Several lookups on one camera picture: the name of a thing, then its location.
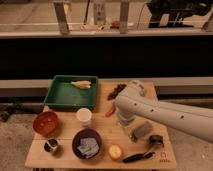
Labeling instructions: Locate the white cup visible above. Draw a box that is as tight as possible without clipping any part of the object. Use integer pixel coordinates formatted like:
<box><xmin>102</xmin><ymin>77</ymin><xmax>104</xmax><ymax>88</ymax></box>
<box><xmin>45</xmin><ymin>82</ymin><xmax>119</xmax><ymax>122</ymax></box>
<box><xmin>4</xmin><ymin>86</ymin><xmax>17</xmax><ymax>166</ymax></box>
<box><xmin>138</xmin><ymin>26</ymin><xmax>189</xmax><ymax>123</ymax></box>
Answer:
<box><xmin>76</xmin><ymin>108</ymin><xmax>92</xmax><ymax>126</ymax></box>

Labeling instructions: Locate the dark purple bowl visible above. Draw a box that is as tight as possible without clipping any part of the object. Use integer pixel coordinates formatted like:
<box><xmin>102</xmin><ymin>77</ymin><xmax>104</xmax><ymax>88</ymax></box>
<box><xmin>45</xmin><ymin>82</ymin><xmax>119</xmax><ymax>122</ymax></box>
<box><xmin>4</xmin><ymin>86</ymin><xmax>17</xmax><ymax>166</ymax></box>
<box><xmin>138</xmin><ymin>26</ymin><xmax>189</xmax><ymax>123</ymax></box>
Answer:
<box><xmin>72</xmin><ymin>129</ymin><xmax>102</xmax><ymax>160</ymax></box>

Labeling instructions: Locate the blue grey towel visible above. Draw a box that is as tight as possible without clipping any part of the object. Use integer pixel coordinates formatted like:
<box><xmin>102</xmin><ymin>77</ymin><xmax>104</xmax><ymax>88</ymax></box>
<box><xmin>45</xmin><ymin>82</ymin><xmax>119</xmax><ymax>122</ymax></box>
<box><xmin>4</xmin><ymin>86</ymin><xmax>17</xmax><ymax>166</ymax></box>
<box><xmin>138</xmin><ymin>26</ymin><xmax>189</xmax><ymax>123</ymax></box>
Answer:
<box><xmin>77</xmin><ymin>138</ymin><xmax>99</xmax><ymax>159</ymax></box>

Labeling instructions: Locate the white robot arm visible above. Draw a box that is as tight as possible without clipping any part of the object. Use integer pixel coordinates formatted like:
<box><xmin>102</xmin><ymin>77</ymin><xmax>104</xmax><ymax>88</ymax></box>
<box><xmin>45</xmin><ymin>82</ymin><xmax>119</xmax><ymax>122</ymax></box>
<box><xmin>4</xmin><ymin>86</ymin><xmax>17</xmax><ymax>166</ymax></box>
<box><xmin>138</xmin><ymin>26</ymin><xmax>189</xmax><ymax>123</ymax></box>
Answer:
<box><xmin>115</xmin><ymin>80</ymin><xmax>213</xmax><ymax>143</ymax></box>

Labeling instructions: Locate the grey sponge block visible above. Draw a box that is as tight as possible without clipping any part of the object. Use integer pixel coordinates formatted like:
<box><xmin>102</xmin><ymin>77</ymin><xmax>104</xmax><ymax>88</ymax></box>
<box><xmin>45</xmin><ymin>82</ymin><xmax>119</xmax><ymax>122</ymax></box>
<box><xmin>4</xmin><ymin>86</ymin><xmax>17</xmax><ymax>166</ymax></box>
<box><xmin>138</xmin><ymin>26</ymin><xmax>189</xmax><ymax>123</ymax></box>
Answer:
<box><xmin>131</xmin><ymin>122</ymin><xmax>152</xmax><ymax>141</ymax></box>

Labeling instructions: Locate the dark grapes bunch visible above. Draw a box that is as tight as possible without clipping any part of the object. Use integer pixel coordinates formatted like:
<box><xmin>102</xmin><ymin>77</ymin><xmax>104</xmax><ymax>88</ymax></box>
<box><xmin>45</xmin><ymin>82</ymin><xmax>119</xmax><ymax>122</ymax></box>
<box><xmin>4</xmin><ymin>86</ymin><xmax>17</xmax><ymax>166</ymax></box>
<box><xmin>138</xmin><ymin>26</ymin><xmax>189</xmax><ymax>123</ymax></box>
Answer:
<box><xmin>107</xmin><ymin>84</ymin><xmax>127</xmax><ymax>100</ymax></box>

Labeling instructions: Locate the orange fruit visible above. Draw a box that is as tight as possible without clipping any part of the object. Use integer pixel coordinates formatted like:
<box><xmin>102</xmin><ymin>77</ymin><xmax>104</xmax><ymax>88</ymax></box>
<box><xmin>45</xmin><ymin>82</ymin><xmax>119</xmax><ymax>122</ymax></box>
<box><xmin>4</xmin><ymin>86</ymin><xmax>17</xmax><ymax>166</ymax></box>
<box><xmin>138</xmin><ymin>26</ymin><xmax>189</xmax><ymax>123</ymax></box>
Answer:
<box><xmin>108</xmin><ymin>144</ymin><xmax>123</xmax><ymax>161</ymax></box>

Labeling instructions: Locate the black tape roll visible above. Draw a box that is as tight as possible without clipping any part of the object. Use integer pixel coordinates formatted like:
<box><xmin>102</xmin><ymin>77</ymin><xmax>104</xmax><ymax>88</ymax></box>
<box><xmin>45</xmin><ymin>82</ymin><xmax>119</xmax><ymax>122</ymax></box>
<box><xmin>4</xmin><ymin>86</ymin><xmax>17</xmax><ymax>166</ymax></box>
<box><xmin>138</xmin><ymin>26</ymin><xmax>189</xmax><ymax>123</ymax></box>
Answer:
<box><xmin>149</xmin><ymin>135</ymin><xmax>164</xmax><ymax>146</ymax></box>

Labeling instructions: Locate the green plastic tray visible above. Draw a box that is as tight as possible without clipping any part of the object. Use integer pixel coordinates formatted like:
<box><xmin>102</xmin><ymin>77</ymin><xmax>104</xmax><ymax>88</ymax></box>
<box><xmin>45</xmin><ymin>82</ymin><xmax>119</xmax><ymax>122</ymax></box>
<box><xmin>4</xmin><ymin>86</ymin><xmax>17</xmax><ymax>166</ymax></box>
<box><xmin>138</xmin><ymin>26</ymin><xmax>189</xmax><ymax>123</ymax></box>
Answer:
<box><xmin>44</xmin><ymin>75</ymin><xmax>98</xmax><ymax>110</ymax></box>

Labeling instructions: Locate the small metal cup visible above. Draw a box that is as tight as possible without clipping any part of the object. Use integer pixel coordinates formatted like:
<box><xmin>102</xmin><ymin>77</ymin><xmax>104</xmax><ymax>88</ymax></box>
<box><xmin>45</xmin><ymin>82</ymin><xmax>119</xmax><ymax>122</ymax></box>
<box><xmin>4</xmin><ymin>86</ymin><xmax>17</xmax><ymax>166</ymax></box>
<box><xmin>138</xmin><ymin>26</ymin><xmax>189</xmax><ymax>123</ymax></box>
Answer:
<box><xmin>44</xmin><ymin>139</ymin><xmax>59</xmax><ymax>155</ymax></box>

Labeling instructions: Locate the black handled tool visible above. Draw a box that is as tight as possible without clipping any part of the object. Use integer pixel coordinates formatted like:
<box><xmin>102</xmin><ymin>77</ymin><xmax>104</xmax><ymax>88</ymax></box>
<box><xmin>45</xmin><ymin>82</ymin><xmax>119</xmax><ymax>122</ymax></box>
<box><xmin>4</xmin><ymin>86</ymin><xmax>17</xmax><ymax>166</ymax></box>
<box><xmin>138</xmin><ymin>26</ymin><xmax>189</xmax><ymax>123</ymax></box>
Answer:
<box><xmin>123</xmin><ymin>152</ymin><xmax>155</xmax><ymax>163</ymax></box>

